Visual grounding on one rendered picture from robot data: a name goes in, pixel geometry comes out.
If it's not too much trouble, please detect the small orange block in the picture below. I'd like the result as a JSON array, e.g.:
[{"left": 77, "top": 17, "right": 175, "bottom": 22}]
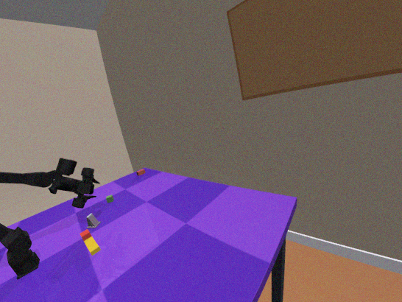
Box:
[{"left": 136, "top": 169, "right": 146, "bottom": 176}]

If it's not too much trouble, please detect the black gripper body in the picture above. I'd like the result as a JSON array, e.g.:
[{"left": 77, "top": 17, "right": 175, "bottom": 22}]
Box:
[{"left": 68, "top": 168, "right": 94, "bottom": 208}]

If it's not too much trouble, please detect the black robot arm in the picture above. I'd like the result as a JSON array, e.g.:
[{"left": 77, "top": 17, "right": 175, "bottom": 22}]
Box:
[{"left": 0, "top": 158, "right": 94, "bottom": 280}]

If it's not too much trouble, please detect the green block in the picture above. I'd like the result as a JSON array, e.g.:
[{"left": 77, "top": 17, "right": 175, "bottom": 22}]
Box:
[{"left": 106, "top": 195, "right": 114, "bottom": 203}]

